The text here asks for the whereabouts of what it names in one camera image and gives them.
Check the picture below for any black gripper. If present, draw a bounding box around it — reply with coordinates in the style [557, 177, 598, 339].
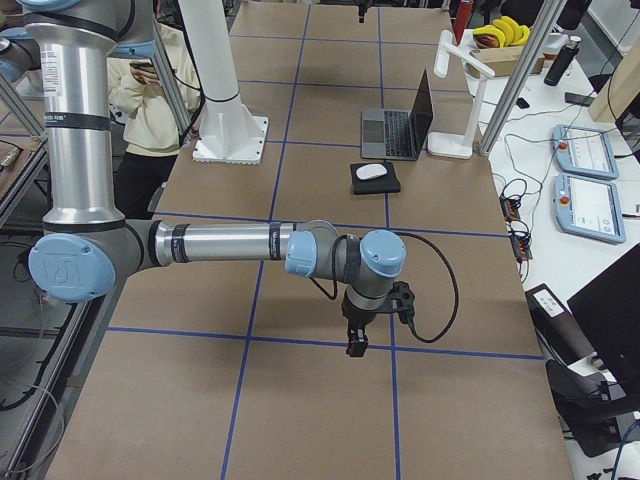
[341, 281, 415, 357]

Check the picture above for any black mouse pad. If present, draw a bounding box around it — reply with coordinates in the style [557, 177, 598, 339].
[350, 162, 401, 195]

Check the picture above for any white computer mouse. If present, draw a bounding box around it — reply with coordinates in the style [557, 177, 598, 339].
[355, 163, 388, 181]

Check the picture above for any grey laptop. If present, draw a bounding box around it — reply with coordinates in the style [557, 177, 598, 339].
[361, 70, 434, 161]

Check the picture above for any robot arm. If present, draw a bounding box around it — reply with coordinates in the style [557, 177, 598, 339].
[21, 1, 415, 357]

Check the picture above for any white desk lamp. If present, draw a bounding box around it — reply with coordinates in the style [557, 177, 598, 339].
[426, 30, 495, 159]

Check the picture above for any black monitor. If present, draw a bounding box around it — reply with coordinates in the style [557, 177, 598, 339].
[568, 246, 639, 393]

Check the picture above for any lower teach pendant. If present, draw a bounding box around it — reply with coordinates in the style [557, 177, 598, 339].
[553, 173, 626, 244]

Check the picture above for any teach pendant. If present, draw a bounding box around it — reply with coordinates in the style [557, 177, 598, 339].
[553, 173, 626, 244]
[552, 124, 619, 180]

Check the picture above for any person in cream sweater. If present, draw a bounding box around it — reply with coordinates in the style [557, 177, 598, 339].
[106, 0, 204, 221]

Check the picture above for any upper teach pendant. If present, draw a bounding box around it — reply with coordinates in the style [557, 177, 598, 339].
[552, 124, 619, 180]

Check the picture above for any yellow banana toy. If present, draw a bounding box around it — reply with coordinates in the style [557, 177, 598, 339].
[472, 16, 531, 49]

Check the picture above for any black water bottle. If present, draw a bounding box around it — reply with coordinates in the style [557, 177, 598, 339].
[543, 35, 581, 86]

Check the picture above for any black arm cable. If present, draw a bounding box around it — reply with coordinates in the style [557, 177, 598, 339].
[309, 231, 460, 344]

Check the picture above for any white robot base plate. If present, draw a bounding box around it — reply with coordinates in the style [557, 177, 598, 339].
[193, 113, 268, 165]

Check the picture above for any white column pedestal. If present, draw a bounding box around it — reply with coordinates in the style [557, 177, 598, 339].
[179, 0, 244, 131]

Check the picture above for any aluminium frame post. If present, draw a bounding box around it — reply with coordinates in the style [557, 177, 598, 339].
[478, 0, 567, 157]

